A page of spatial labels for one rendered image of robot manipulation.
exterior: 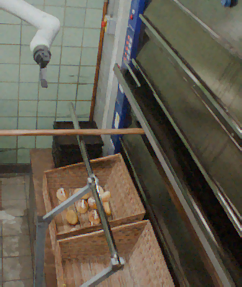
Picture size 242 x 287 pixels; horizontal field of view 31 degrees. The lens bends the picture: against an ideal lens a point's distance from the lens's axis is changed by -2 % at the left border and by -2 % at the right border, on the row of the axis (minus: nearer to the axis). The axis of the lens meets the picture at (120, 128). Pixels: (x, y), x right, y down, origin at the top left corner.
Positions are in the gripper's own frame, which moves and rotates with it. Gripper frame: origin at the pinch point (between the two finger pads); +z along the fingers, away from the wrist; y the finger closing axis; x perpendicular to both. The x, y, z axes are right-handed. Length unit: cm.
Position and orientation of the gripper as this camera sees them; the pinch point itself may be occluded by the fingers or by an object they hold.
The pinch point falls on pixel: (45, 73)
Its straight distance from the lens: 217.8
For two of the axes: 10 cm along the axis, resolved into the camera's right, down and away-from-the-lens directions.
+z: 2.3, 5.2, -8.2
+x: -9.6, 0.0, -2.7
